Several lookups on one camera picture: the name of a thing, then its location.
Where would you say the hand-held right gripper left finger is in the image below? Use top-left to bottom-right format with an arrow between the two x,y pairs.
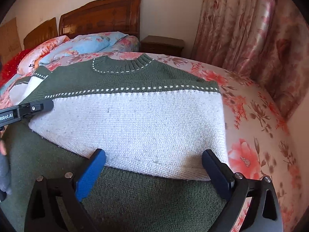
24,148 -> 107,232

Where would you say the large carved wooden headboard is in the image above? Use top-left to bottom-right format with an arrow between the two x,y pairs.
59,0 -> 143,39

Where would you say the folded blue floral quilt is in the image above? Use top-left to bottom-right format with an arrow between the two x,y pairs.
40,31 -> 128,64

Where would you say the bed with pink floral sheet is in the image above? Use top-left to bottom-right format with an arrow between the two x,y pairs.
0,35 -> 305,232

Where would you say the red fuzzy cloth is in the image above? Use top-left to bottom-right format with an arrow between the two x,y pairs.
0,48 -> 31,87

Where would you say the folded pink floral quilt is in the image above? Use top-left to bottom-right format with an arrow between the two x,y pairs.
17,35 -> 70,75

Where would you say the brown cardboard sheet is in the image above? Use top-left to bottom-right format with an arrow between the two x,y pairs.
0,17 -> 23,58

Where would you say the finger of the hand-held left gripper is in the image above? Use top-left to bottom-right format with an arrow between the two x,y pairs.
18,100 -> 54,119

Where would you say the small wooden headboard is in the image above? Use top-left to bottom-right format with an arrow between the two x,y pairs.
23,17 -> 59,50

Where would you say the pink floral curtain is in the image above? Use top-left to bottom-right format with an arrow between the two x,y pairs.
191,0 -> 307,121

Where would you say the green and white knit sweater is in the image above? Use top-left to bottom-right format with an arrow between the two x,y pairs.
1,54 -> 230,232

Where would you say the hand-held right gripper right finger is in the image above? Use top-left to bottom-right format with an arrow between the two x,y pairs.
201,149 -> 283,232

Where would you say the dark wooden nightstand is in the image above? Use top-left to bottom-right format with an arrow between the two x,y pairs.
140,35 -> 185,57

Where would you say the person's left forearm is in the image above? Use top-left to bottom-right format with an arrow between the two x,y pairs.
0,155 -> 12,195

